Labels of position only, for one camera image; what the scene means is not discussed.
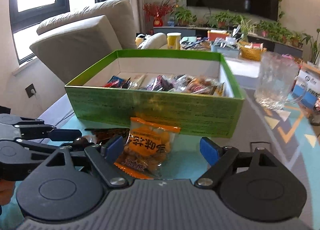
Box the black red spicy snack packet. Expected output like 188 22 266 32
84 127 130 145

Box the round chocolate ball packet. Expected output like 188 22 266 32
73 135 97 146

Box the orange peanut snack packet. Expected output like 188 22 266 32
114 117 181 179

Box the clear nut packet pink label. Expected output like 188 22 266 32
181 76 219 95

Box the blue orange sausage packet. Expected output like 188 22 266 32
103 76 127 88

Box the long cream snack stick packet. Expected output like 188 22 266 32
128 74 146 90

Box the pink label dried fruit packet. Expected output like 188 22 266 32
146 75 174 92

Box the yellow broad bean packet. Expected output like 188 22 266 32
213 82 225 97

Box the person's left hand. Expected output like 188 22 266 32
0 179 16 206

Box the green cardboard box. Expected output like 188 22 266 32
65 49 245 138

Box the teal patterned table mat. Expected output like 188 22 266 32
0 87 320 230

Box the white round coffee table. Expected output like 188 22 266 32
225 57 260 79

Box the beige sofa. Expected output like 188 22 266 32
29 0 167 84

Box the clear glass mug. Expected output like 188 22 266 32
254 51 305 110

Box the blue plastic tray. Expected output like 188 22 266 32
210 42 240 59

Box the yellow woven basket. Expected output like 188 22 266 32
240 45 267 62

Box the white blue carton box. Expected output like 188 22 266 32
292 69 320 109

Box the dark tv cabinet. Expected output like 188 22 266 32
152 26 304 58

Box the orange box on cabinet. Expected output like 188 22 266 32
207 30 229 41

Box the yellow tin can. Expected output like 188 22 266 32
167 32 181 50

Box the red flower arrangement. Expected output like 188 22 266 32
143 0 175 27

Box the wall socket with plug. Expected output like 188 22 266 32
25 84 36 98

